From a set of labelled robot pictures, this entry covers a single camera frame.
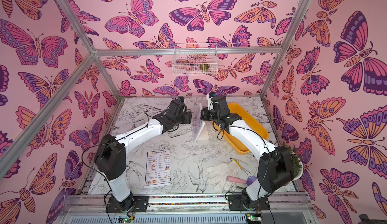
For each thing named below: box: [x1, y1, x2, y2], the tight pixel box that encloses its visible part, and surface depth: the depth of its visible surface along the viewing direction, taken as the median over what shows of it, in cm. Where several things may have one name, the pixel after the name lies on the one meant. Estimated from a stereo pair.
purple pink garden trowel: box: [226, 175, 258, 187], surface depth 82 cm
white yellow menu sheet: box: [144, 149, 171, 187], surface depth 87 cm
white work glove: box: [205, 162, 239, 193], surface depth 84 cm
